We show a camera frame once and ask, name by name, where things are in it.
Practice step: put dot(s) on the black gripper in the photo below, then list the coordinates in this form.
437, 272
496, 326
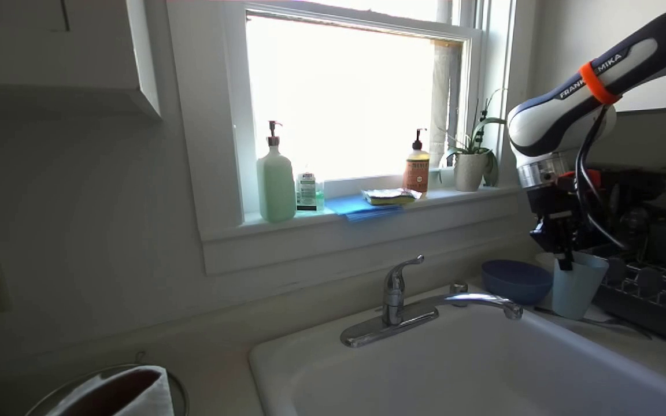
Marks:
559, 203

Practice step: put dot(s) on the blue bowl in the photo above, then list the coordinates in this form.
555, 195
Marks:
514, 282

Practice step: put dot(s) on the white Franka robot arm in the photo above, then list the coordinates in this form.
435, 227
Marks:
555, 123

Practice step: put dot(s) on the tall light blue cup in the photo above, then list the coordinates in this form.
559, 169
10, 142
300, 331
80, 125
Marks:
578, 297

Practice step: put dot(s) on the chrome sink hole cap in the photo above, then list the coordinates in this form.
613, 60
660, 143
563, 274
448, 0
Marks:
459, 288

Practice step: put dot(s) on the white kitchen sink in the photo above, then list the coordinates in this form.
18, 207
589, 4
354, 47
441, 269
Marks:
426, 371

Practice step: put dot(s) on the green houseplant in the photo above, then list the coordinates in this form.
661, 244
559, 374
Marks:
491, 168

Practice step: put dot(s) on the white plant pot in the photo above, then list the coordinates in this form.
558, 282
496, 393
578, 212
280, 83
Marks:
470, 173

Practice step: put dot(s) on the black dish rack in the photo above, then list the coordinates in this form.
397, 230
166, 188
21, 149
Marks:
657, 300

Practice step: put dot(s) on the amber soap dispenser bottle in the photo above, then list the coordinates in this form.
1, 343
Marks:
417, 173

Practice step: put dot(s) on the chrome faucet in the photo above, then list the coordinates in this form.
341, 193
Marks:
394, 297

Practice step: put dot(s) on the pale yellow sponge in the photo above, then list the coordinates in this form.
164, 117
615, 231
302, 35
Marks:
391, 198

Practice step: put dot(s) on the blue cloth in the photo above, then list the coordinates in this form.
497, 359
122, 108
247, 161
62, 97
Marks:
352, 207

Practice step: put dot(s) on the white cabinet beside window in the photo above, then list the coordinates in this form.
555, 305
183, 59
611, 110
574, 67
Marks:
572, 30

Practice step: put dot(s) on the small green jar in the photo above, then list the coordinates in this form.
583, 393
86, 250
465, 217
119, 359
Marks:
306, 191

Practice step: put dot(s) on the green soap dispenser bottle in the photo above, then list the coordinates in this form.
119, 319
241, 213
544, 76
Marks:
276, 188

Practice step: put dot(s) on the white window frame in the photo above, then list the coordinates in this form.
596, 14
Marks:
195, 117

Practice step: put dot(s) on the white wall cabinet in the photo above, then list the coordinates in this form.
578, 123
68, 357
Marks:
39, 47

